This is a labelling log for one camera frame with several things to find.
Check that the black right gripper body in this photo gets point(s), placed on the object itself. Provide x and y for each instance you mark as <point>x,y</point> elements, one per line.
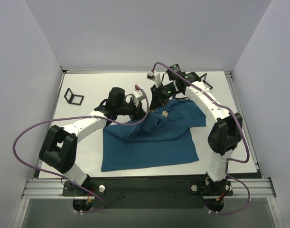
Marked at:
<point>155,94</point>

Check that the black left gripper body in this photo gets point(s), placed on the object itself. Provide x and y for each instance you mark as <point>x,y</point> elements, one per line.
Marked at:
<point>139,112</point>

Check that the gold leaf brooch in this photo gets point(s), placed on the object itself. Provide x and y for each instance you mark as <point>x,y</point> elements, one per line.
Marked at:
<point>165,113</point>

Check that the blue t-shirt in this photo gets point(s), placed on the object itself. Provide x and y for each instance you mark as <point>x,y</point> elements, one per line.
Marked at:
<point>157,141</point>

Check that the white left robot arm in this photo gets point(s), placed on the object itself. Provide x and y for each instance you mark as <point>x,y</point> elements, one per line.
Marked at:
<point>60,144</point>

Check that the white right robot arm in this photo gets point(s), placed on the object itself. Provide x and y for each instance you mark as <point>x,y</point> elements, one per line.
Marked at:
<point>226,130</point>

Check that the right black display box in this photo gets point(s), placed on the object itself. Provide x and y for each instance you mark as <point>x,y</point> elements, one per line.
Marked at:
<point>203,79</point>

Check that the black display box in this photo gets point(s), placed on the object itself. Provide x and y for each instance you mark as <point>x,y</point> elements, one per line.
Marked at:
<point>203,79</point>
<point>72,98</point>

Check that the left black display box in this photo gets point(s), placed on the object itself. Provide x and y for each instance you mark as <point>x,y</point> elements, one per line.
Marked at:
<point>72,98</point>

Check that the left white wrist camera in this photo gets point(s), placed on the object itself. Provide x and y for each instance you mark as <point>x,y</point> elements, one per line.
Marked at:
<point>138,95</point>

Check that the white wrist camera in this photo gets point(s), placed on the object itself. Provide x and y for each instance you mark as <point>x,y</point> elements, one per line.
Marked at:
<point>138,95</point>
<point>154,76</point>

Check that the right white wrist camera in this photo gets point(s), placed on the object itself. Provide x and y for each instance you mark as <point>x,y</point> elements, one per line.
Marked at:
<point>154,76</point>

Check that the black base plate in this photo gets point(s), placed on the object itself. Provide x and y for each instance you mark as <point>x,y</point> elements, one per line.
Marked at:
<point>161,192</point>

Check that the aluminium frame rail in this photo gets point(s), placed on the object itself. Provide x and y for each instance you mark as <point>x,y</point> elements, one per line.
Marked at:
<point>43,189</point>

